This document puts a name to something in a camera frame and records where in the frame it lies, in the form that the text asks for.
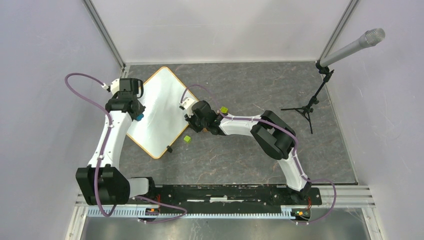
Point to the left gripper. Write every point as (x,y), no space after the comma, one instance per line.
(141,109)

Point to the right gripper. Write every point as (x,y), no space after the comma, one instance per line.
(191,120)

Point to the blue whiteboard eraser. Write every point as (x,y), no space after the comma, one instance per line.
(139,117)

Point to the white whiteboard orange frame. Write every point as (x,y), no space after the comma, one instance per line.
(163,120)

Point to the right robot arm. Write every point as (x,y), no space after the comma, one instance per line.
(274,136)

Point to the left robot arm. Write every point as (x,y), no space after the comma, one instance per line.
(101,182)

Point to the red lego toy car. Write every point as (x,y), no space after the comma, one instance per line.
(223,110)

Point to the small green cube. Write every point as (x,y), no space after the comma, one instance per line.
(187,139)

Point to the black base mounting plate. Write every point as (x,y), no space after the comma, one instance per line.
(231,198)

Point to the black microphone tripod stand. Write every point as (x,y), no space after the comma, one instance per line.
(306,110)

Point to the grey microphone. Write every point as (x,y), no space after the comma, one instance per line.
(369,39)

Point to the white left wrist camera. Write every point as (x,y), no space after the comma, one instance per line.
(113,87)

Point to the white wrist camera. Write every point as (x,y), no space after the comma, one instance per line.
(187,105)
(113,87)

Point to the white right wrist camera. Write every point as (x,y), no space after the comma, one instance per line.
(187,105)

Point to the grey slotted cable duct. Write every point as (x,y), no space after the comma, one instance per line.
(144,212)

